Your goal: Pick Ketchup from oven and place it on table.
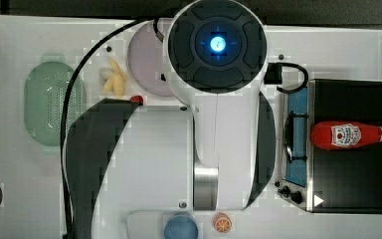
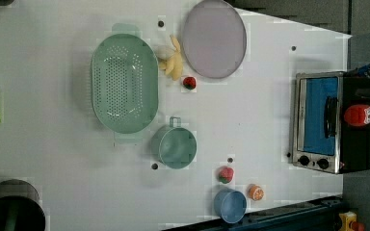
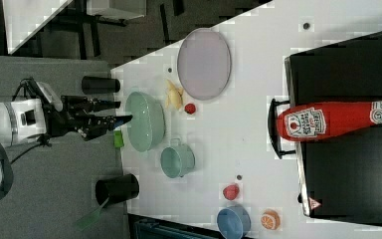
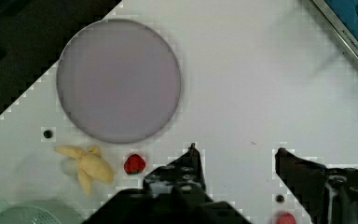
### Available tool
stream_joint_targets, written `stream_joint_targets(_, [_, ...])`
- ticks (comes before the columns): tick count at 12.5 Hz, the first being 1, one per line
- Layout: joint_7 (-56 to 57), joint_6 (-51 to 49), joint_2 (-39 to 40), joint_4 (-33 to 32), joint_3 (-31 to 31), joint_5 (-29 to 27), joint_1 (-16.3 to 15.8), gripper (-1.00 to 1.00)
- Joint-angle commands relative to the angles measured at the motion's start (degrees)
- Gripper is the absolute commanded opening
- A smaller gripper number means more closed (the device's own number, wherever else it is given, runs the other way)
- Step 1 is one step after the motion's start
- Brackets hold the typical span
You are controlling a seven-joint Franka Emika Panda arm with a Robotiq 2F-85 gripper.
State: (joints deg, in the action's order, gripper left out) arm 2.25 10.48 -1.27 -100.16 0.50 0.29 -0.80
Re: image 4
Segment red pink toy fruit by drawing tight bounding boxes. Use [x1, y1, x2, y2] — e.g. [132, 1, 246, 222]
[275, 213, 296, 224]

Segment small red toy strawberry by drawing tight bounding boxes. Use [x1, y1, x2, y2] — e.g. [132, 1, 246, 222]
[124, 154, 145, 175]

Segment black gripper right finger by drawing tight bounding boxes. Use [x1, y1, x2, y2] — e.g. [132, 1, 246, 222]
[275, 147, 358, 224]

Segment peeled toy banana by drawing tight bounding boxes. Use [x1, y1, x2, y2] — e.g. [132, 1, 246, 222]
[55, 145, 114, 196]

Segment lilac round plate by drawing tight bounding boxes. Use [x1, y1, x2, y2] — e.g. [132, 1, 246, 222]
[56, 19, 182, 144]

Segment silver black toaster oven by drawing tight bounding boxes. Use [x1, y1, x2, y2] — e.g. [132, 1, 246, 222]
[308, 0, 358, 62]

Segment green perforated colander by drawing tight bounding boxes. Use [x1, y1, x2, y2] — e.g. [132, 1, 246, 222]
[0, 201, 84, 224]

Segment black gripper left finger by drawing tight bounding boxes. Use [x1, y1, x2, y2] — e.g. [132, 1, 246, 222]
[143, 143, 206, 197]

